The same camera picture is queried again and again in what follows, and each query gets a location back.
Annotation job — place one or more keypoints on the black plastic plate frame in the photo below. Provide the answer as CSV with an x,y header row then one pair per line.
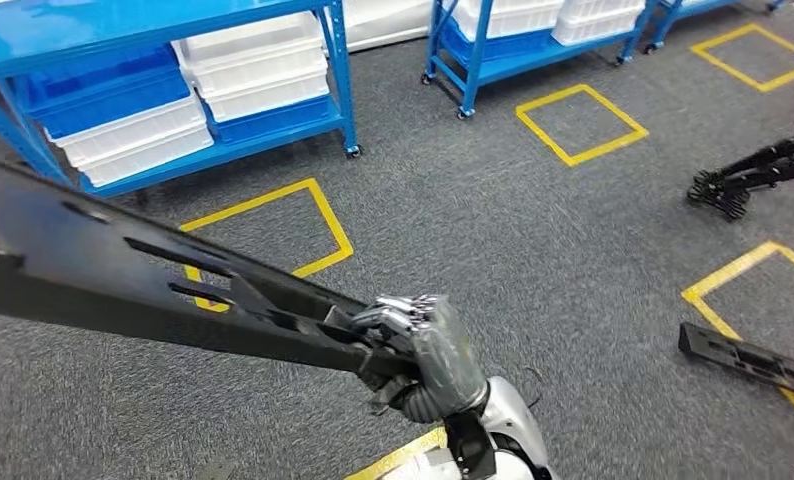
x,y
702,344
52,265

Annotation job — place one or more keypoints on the black humanoid robot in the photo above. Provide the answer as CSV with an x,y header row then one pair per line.
x,y
768,166

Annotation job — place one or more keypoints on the white plastic bin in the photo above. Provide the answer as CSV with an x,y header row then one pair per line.
x,y
152,159
596,23
132,132
510,20
258,66
271,99

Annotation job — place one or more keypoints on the yellow floor tape square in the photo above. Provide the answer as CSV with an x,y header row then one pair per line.
x,y
404,452

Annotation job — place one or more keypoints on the blue metal shelf rack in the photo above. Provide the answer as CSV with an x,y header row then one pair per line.
x,y
473,66
105,20

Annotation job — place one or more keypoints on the blue plastic bin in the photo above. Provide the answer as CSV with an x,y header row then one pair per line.
x,y
271,122
105,106
503,48

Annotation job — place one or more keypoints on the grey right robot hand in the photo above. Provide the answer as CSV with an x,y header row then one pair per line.
x,y
443,351

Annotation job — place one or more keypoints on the black camera bracket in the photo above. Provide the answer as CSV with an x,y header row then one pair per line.
x,y
470,444

